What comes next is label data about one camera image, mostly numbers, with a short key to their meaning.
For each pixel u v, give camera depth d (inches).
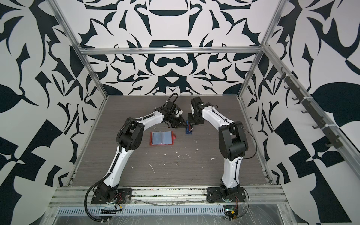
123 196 29.3
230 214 28.1
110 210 28.7
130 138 24.6
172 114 36.1
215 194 29.3
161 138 37.1
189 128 38.8
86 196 26.9
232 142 20.1
